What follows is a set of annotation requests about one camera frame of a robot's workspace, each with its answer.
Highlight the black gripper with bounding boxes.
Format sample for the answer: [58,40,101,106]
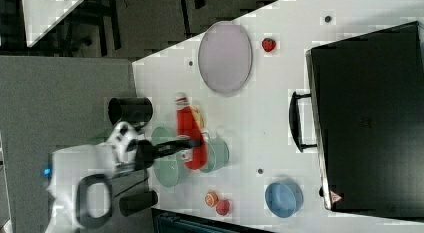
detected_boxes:
[134,139,202,171]

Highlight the red ketchup bottle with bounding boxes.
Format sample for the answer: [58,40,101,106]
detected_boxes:
[175,92,208,170]

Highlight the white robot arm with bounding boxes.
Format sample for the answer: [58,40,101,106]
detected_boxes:
[44,122,204,233]

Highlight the green perforated strainer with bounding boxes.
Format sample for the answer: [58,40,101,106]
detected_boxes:
[151,126,189,188]

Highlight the peeled banana toy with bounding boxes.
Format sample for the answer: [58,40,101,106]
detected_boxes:
[192,106,205,130]

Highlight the green cup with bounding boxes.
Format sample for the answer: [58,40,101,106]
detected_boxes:
[200,132,229,173]

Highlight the black cylinder cup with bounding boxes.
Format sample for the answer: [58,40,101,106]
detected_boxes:
[108,98,153,124]

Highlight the orange slice toy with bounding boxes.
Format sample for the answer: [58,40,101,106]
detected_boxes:
[205,191,219,207]

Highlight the red apple toy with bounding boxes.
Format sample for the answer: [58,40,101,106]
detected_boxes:
[216,199,230,216]

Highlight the large grey round plate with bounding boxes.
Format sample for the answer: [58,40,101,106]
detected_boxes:
[198,21,253,96]

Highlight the blue bowl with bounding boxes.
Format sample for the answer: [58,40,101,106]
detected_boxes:
[264,179,303,218]

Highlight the red strawberry toy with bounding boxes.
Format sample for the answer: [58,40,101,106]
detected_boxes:
[262,38,277,52]

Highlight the black and steel toaster oven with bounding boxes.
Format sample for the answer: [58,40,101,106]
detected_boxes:
[305,21,424,222]

